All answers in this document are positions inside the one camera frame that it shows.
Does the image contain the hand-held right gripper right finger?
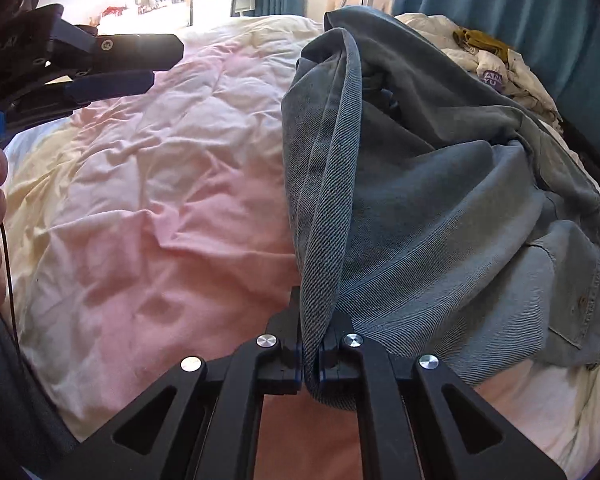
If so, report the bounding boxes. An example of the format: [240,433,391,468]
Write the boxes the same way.
[317,310,568,480]

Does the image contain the blue denim pants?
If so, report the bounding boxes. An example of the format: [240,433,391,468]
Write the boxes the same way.
[280,5,600,413]

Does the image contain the white puffer jacket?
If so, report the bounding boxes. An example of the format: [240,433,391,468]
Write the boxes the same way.
[395,12,566,136]

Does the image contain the pink and cream quilt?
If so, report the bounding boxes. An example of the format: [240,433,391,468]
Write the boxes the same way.
[0,12,600,480]

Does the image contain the thin black cable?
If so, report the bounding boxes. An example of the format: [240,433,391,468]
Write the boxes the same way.
[0,145,25,361]

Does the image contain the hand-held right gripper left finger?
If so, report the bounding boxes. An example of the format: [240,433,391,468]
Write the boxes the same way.
[47,285,303,480]

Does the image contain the mustard yellow cloth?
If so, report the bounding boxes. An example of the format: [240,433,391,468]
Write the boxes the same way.
[452,25,511,61]

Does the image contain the white cluttered desk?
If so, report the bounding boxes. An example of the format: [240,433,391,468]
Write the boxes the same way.
[87,0,193,36]

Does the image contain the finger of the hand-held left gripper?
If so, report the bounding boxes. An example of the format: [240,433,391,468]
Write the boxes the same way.
[55,20,185,72]
[2,71,156,127]

